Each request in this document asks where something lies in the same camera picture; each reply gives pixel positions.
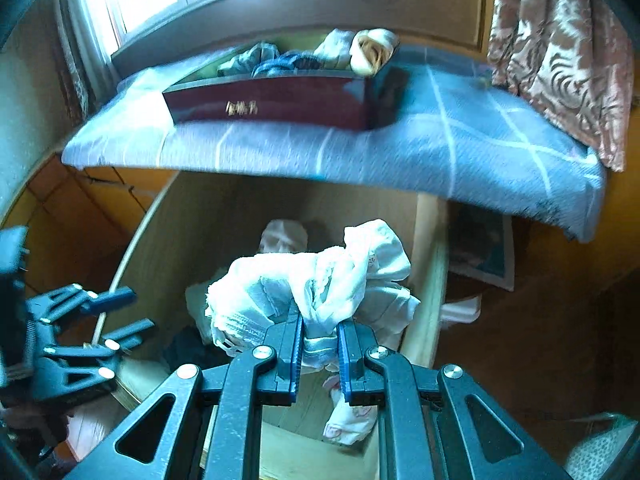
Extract white cloth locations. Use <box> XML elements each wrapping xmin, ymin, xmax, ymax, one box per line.
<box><xmin>205</xmin><ymin>218</ymin><xmax>422</xmax><ymax>361</ymax></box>

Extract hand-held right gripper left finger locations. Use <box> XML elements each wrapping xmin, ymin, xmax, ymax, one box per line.
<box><xmin>65</xmin><ymin>310</ymin><xmax>305</xmax><ymax>480</ymax></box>

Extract grey-green sock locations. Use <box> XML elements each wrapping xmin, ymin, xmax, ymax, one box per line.
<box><xmin>217</xmin><ymin>42</ymin><xmax>282</xmax><ymax>77</ymax></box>

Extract cream cloth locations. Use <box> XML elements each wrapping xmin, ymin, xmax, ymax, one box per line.
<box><xmin>348</xmin><ymin>28</ymin><xmax>401</xmax><ymax>77</ymax></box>

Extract dark red tin box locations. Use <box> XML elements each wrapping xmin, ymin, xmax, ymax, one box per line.
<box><xmin>162</xmin><ymin>30</ymin><xmax>403</xmax><ymax>132</ymax></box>

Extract white framed picture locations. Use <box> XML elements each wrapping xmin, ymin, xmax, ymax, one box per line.
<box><xmin>449</xmin><ymin>203</ymin><xmax>516</xmax><ymax>291</ymax></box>

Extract grey sheer curtain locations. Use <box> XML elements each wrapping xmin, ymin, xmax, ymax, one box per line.
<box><xmin>55</xmin><ymin>0</ymin><xmax>101</xmax><ymax>126</ymax></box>

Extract pale patterned cloth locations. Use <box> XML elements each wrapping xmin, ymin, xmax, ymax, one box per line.
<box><xmin>565</xmin><ymin>411</ymin><xmax>638</xmax><ymax>480</ymax></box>

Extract blue checked cloth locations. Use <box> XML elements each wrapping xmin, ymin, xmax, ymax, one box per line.
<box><xmin>61</xmin><ymin>45</ymin><xmax>607</xmax><ymax>243</ymax></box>

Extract white sock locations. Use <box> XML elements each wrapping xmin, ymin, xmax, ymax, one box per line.
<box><xmin>314</xmin><ymin>29</ymin><xmax>357</xmax><ymax>70</ymax></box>

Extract wooden drawer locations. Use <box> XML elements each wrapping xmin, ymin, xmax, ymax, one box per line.
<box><xmin>97</xmin><ymin>170</ymin><xmax>451</xmax><ymax>480</ymax></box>

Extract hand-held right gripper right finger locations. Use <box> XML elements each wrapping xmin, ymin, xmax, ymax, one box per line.
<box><xmin>336</xmin><ymin>320</ymin><xmax>573</xmax><ymax>480</ymax></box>

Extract blue sock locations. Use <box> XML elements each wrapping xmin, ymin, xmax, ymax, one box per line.
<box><xmin>251</xmin><ymin>52</ymin><xmax>323</xmax><ymax>79</ymax></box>

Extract brown patterned curtain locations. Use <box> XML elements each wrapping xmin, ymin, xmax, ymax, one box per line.
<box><xmin>487</xmin><ymin>0</ymin><xmax>633</xmax><ymax>172</ymax></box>

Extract white papers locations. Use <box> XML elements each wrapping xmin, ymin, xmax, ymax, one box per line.
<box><xmin>440</xmin><ymin>296</ymin><xmax>482</xmax><ymax>328</ymax></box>

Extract pale pink sock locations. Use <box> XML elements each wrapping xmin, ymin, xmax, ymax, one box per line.
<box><xmin>321</xmin><ymin>375</ymin><xmax>379</xmax><ymax>447</ymax></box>

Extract wooden cabinet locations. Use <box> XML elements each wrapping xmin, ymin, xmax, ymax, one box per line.
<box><xmin>0</xmin><ymin>152</ymin><xmax>178</xmax><ymax>311</ymax></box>

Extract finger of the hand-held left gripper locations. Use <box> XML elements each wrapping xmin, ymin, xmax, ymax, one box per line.
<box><xmin>31</xmin><ymin>318</ymin><xmax>157</xmax><ymax>402</ymax></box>
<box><xmin>27</xmin><ymin>284</ymin><xmax>138</xmax><ymax>328</ymax></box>

